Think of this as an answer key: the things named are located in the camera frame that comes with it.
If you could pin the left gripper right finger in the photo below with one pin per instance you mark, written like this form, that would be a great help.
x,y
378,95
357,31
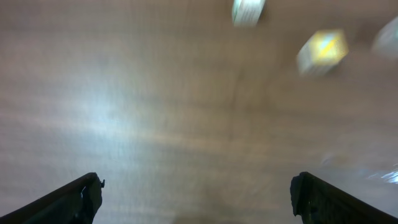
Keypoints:
x,y
318,202

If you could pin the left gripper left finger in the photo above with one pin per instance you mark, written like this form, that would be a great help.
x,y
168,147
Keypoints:
x,y
75,202

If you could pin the yellow top block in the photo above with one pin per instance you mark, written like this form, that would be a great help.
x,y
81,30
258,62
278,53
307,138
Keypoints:
x,y
322,52

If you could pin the white block dotted left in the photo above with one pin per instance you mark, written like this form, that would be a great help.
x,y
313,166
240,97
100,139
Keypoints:
x,y
385,43

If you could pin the green Z block lower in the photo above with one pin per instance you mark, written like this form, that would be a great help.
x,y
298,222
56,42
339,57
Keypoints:
x,y
247,12

